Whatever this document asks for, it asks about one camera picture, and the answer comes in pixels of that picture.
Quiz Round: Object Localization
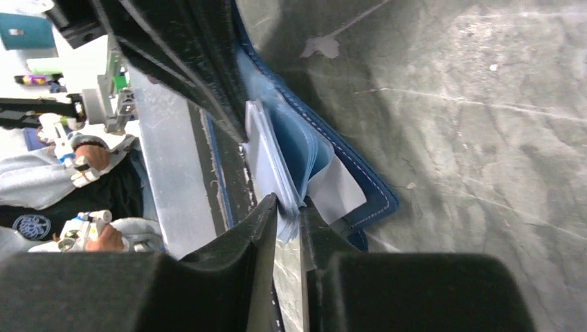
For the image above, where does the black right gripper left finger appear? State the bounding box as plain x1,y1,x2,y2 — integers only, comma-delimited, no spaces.
1,194,278,331

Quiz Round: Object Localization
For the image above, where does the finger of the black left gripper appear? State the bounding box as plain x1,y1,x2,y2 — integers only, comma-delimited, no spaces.
46,0,247,143

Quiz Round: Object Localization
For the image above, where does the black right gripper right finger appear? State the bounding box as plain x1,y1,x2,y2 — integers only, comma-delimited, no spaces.
300,207,535,331

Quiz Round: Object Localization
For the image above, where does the blue leather card holder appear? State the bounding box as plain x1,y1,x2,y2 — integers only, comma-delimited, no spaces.
233,8,399,252

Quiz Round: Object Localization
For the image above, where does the white credit card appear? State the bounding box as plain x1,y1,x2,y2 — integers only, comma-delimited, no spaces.
307,154,367,225

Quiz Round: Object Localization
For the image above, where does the seated person in background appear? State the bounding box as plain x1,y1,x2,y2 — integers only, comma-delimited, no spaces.
1,129,165,256

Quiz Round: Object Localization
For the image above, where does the teal bin in background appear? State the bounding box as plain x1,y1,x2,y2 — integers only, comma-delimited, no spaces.
1,12,55,50

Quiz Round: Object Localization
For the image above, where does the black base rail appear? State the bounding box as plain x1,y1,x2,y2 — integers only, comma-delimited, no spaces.
188,103,257,235

